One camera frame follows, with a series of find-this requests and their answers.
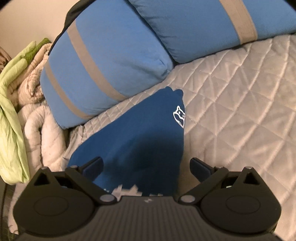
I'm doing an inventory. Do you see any dark blue sweatshirt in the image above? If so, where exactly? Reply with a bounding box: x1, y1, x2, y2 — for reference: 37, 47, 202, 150
69, 87, 186, 198

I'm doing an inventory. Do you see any light green blanket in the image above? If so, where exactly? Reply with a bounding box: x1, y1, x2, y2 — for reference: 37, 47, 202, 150
0, 37, 52, 185

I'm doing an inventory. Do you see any white padded duvet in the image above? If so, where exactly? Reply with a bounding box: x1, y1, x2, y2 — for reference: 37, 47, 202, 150
18, 103, 68, 175

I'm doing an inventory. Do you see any grey quilted bedspread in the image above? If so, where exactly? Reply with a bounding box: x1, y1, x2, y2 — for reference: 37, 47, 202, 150
6, 34, 296, 241

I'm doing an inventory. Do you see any beige knitted blanket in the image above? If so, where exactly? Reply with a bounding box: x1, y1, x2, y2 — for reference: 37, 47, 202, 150
0, 43, 53, 110

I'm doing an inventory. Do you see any left blue striped pillow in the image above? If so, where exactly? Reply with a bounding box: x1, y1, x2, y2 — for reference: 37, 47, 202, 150
40, 1, 174, 128

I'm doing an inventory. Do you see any blue striped pillow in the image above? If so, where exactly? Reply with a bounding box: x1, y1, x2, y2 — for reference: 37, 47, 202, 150
40, 1, 174, 128
130, 1, 295, 63

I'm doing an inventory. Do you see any right blue striped pillow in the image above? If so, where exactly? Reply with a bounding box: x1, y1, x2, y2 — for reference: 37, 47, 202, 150
130, 1, 295, 63

